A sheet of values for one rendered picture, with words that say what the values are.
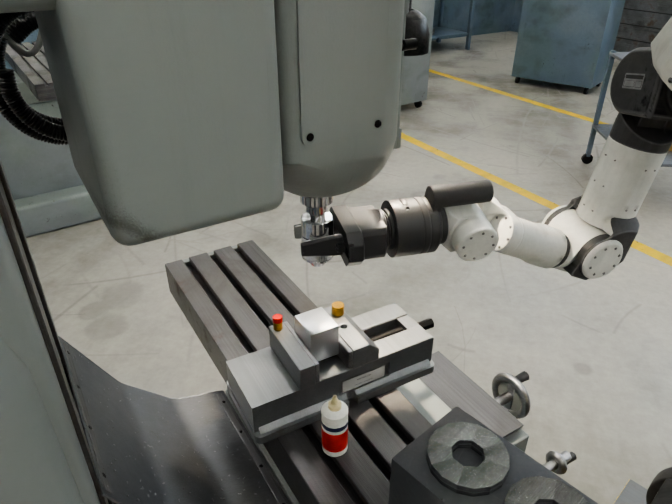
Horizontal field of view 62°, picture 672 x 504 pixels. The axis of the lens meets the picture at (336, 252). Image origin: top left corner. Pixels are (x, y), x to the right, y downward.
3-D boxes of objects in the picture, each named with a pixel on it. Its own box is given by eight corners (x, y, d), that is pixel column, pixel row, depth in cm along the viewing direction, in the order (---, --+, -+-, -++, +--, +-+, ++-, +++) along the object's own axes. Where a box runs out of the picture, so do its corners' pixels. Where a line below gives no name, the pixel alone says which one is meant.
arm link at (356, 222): (328, 190, 86) (401, 182, 88) (329, 244, 91) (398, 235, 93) (349, 227, 75) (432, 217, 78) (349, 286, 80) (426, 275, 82)
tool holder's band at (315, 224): (294, 222, 81) (293, 216, 80) (317, 212, 84) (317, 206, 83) (316, 233, 78) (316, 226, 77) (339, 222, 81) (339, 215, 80)
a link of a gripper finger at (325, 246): (300, 238, 79) (342, 233, 80) (300, 257, 80) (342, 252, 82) (302, 243, 77) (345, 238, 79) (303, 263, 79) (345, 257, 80)
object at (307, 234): (295, 256, 84) (294, 222, 81) (317, 245, 87) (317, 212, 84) (317, 268, 81) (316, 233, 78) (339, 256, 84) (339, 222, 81)
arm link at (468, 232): (400, 229, 91) (464, 221, 94) (422, 274, 84) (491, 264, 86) (409, 171, 84) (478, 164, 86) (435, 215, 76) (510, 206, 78)
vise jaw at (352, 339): (342, 319, 103) (343, 301, 101) (379, 359, 94) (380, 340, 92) (314, 329, 100) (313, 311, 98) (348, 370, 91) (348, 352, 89)
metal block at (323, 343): (322, 334, 97) (321, 306, 94) (338, 354, 93) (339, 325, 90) (295, 343, 95) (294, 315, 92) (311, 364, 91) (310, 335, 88)
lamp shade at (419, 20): (434, 49, 88) (438, 6, 85) (418, 57, 83) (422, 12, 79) (392, 45, 91) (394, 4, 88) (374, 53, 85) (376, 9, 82)
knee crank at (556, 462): (562, 450, 141) (567, 433, 138) (582, 467, 137) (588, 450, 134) (500, 489, 131) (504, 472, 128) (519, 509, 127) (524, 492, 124)
